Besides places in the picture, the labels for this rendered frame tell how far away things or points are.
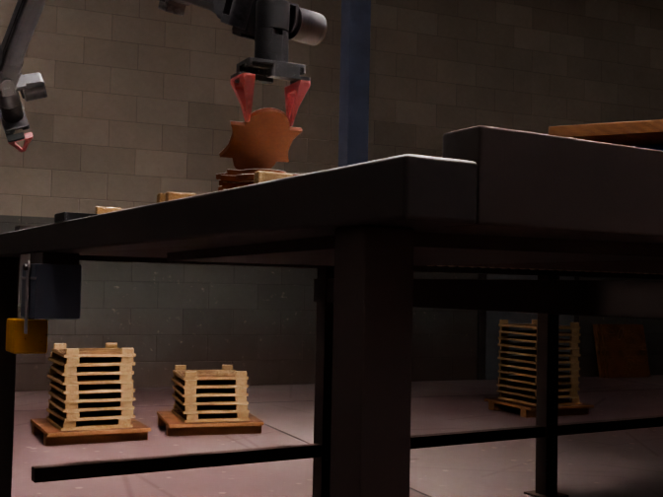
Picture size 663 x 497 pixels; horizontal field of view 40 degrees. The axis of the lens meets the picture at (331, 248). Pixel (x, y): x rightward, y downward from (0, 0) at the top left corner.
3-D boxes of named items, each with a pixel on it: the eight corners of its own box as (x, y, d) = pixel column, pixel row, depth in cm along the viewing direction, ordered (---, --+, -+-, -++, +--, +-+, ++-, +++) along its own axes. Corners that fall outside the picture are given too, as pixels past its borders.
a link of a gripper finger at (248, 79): (283, 121, 148) (285, 65, 149) (242, 117, 145) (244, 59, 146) (267, 127, 155) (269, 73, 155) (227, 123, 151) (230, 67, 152)
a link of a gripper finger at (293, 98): (310, 124, 151) (312, 69, 151) (269, 120, 147) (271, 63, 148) (294, 130, 157) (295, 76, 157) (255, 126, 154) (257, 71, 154)
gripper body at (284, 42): (306, 76, 151) (308, 32, 151) (249, 68, 146) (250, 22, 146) (290, 83, 156) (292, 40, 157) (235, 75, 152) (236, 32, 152)
